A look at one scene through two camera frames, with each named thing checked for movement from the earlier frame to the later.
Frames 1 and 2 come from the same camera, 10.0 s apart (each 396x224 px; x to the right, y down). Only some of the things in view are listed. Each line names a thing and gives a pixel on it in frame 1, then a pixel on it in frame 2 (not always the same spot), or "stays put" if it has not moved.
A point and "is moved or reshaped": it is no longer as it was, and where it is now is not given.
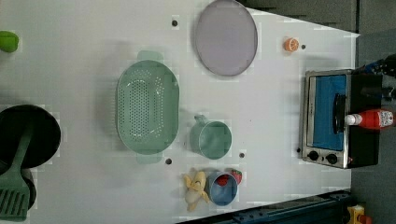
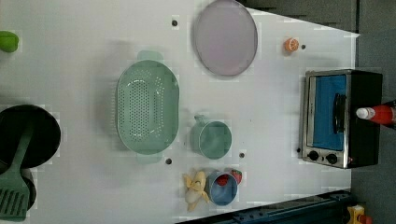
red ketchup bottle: (372, 119) is moved or reshaped
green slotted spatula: (14, 190) stays put
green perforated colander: (148, 106) stays put
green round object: (8, 41) stays put
